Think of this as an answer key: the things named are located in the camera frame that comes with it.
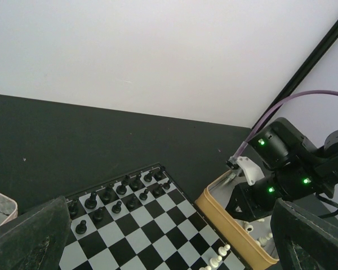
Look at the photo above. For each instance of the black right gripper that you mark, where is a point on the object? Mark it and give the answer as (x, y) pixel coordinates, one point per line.
(288, 184)

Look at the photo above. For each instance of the white pawn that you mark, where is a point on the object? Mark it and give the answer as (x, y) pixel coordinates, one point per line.
(205, 268)
(214, 262)
(223, 250)

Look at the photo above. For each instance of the gold metal tin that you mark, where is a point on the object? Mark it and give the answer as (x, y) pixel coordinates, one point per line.
(252, 241)

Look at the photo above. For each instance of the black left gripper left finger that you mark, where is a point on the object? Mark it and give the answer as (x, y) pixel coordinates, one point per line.
(37, 238)

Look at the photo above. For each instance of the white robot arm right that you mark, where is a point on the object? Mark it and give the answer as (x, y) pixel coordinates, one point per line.
(297, 167)

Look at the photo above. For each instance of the black frame post right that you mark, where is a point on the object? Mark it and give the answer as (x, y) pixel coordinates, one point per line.
(323, 46)

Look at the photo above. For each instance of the black white chessboard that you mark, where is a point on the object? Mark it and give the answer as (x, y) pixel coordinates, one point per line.
(140, 220)

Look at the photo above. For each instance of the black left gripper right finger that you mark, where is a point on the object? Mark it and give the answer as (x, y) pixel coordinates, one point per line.
(302, 239)

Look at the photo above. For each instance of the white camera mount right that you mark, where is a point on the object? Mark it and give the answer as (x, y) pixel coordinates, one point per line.
(244, 167)

